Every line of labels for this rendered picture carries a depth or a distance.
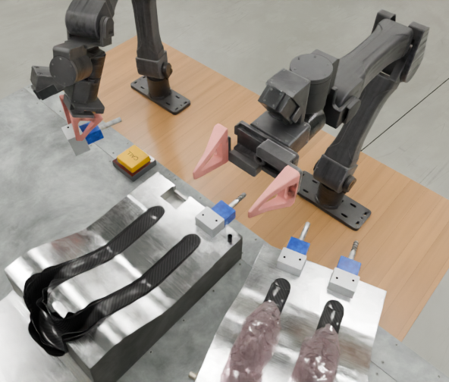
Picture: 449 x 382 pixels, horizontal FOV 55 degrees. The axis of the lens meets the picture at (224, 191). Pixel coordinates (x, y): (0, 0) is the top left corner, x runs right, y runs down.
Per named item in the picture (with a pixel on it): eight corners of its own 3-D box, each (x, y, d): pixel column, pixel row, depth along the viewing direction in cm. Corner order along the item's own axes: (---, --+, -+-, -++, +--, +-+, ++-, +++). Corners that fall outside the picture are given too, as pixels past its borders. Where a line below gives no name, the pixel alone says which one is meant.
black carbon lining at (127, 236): (156, 206, 97) (151, 179, 89) (208, 248, 90) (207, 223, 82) (16, 318, 81) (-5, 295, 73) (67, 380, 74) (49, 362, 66)
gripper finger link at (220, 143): (220, 178, 54) (266, 137, 59) (179, 151, 57) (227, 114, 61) (221, 210, 60) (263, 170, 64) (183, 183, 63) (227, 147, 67)
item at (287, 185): (264, 208, 51) (309, 163, 56) (218, 178, 54) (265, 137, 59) (261, 239, 57) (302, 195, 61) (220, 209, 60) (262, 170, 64)
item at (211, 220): (236, 195, 99) (237, 180, 95) (252, 207, 97) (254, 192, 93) (196, 230, 93) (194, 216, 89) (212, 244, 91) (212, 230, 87)
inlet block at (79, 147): (120, 121, 107) (114, 104, 103) (127, 133, 104) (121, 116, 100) (69, 144, 104) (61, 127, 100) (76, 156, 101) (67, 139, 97)
